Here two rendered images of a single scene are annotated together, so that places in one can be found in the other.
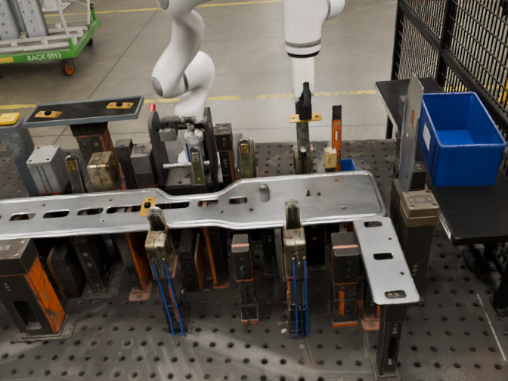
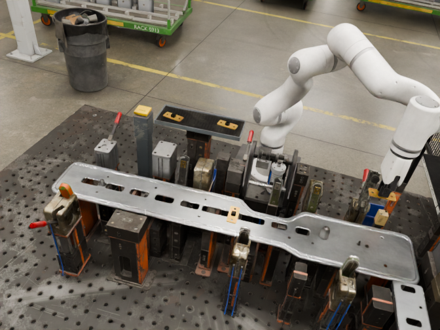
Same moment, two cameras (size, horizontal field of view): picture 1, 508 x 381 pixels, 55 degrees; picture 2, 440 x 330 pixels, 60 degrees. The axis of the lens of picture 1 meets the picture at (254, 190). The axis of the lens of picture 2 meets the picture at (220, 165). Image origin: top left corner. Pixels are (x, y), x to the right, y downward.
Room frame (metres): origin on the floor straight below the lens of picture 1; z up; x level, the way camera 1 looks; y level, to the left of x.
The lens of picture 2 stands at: (0.13, 0.27, 2.06)
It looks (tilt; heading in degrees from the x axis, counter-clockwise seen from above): 39 degrees down; 6
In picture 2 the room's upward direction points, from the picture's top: 7 degrees clockwise
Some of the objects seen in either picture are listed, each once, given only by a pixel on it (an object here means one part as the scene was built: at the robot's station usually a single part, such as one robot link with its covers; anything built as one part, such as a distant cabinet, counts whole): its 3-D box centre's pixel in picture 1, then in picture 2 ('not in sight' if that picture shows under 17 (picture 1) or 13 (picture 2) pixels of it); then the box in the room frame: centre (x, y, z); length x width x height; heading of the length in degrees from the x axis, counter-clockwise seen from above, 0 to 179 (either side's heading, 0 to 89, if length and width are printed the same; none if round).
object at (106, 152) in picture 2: not in sight; (109, 177); (1.33, 0.89, 0.88); 0.11 x 0.10 x 0.36; 177
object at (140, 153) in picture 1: (155, 196); (232, 198); (1.33, 0.33, 0.89); 0.13 x 0.11 x 0.38; 177
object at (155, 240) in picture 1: (168, 280); (236, 276); (0.96, 0.26, 0.87); 0.12 x 0.09 x 0.35; 177
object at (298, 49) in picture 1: (302, 43); (405, 145); (1.11, -0.15, 1.44); 0.09 x 0.08 x 0.03; 177
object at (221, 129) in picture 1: (230, 183); (292, 205); (1.34, 0.08, 0.91); 0.07 x 0.05 x 0.42; 177
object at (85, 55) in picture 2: not in sight; (84, 52); (3.57, 2.14, 0.36); 0.54 x 0.50 x 0.73; 172
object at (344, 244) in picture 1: (343, 280); (367, 319); (0.92, -0.22, 0.84); 0.11 x 0.10 x 0.28; 177
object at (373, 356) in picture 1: (389, 336); not in sight; (0.72, -0.29, 0.84); 0.11 x 0.06 x 0.29; 177
